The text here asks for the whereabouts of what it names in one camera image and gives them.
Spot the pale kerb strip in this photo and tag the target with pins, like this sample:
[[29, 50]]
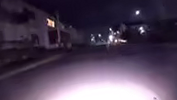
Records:
[[22, 68]]

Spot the pale building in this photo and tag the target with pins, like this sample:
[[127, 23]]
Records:
[[12, 27]]

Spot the street lamp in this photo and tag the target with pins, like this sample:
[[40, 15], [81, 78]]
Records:
[[137, 12]]

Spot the dark roadside wall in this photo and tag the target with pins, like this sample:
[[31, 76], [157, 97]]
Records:
[[165, 33]]

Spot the dark asphalt road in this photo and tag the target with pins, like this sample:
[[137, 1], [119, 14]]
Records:
[[93, 72]]

